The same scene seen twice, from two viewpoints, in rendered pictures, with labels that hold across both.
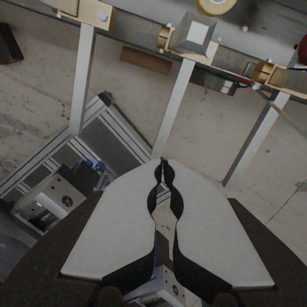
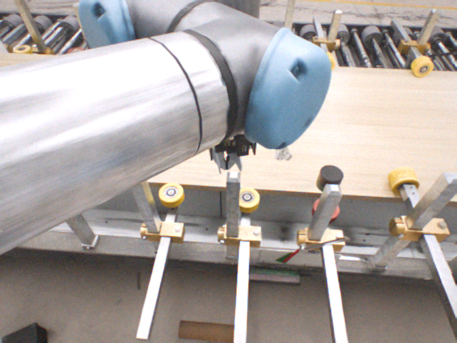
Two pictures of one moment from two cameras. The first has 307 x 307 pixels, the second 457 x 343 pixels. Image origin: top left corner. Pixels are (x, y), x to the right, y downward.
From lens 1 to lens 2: 54 cm
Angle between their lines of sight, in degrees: 68
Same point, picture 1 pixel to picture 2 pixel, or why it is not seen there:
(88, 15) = (167, 231)
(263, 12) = (293, 229)
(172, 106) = (241, 278)
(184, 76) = (244, 252)
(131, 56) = (191, 327)
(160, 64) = (227, 328)
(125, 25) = (190, 249)
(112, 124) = not seen: outside the picture
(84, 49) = (162, 252)
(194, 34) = (232, 175)
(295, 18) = not seen: hidden behind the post
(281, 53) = not seen: hidden behind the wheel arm
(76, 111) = (149, 307)
